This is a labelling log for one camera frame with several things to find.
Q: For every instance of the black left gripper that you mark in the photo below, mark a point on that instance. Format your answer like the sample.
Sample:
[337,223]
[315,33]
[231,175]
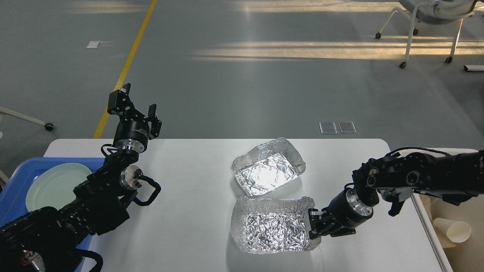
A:
[134,129]

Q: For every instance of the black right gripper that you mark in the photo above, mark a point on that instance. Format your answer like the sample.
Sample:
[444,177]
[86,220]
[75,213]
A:
[341,217]

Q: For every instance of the aluminium foil tray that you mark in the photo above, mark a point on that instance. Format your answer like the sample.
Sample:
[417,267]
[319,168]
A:
[267,167]
[267,226]

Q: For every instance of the light green plate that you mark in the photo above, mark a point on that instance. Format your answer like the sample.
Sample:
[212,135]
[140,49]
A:
[55,187]

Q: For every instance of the brown paper bag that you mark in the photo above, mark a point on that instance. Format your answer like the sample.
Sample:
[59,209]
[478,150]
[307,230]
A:
[444,241]

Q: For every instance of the white paper cup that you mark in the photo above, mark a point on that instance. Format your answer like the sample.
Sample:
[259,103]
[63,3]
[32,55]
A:
[455,231]

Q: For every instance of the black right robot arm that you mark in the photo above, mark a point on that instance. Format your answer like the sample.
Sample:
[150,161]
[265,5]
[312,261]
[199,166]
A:
[394,178]

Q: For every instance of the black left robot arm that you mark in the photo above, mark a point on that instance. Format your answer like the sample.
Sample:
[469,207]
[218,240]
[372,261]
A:
[130,186]

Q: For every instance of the white chair at left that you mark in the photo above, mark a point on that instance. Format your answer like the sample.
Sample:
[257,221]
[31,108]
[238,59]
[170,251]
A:
[5,111]

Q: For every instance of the blue plastic tray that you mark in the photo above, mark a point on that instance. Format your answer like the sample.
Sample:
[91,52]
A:
[15,189]

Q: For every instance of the white plastic bin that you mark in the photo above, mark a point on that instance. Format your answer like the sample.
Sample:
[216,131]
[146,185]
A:
[466,256]

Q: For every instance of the white bar on floor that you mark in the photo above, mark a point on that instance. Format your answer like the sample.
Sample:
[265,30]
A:
[473,68]

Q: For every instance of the white office chair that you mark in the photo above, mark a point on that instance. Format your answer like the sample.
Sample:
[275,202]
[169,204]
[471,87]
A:
[432,12]

